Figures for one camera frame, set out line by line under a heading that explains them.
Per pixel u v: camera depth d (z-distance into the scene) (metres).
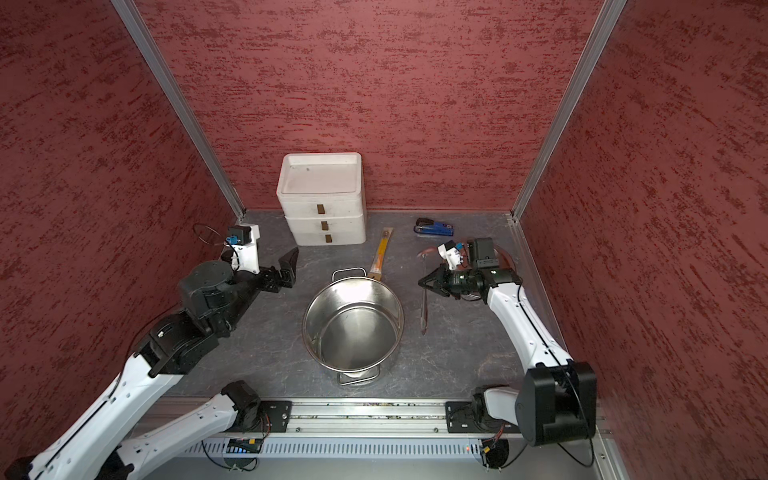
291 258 0.58
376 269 1.02
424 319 0.71
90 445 0.38
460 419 0.74
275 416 0.74
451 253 0.76
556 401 0.40
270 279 0.55
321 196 0.93
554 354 0.43
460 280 0.68
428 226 1.15
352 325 0.89
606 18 0.71
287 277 0.57
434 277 0.76
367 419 0.75
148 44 0.76
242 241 0.50
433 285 0.73
